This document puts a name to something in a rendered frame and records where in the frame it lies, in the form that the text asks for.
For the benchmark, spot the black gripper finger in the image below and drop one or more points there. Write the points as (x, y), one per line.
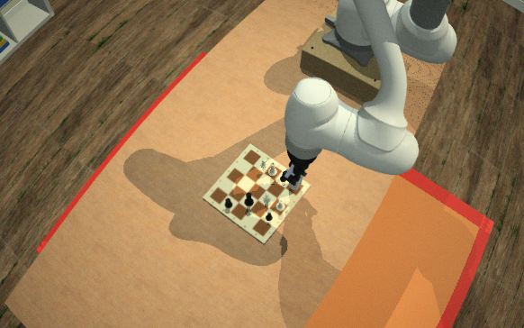
(303, 174)
(293, 176)

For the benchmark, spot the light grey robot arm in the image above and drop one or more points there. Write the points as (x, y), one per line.
(375, 136)

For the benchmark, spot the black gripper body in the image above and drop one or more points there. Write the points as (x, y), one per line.
(298, 162)

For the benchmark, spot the chessboard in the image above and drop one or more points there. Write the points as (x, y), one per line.
(246, 175)

